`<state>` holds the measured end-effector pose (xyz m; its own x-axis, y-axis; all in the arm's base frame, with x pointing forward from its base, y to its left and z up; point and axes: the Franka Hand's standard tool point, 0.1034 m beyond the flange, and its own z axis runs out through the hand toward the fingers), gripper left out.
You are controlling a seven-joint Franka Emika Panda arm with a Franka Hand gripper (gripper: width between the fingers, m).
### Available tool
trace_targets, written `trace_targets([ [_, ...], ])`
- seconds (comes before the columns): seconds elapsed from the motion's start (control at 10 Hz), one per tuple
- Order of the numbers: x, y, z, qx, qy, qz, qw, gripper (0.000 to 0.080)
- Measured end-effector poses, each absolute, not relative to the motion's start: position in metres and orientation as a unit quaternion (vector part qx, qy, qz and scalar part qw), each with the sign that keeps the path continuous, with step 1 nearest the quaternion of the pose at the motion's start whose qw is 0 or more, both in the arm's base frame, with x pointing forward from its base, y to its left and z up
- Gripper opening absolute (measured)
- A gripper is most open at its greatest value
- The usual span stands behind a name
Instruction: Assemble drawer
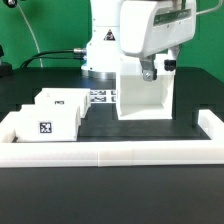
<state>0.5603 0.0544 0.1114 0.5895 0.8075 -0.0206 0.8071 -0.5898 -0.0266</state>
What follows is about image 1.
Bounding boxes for white drawer with tag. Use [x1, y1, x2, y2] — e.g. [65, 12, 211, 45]
[34, 88, 91, 118]
[16, 105, 81, 142]

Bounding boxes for black device at left edge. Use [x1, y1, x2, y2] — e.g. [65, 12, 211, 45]
[0, 45, 13, 78]

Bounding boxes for black cables at robot base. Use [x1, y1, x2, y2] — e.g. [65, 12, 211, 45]
[19, 47, 88, 69]

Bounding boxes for white front drawer with tag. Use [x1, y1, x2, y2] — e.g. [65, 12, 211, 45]
[16, 105, 81, 142]

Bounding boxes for white drawer cabinet box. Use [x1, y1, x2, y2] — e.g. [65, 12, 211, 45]
[116, 54, 175, 120]

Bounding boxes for white fiducial marker sheet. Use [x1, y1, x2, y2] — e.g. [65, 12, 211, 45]
[90, 89, 116, 103]

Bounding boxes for white U-shaped table fence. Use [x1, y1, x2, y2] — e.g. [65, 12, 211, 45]
[0, 109, 224, 168]

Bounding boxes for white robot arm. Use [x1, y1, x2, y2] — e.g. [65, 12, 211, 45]
[81, 0, 125, 79]

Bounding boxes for thin white cable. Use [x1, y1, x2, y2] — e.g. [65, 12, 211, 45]
[15, 3, 44, 69]

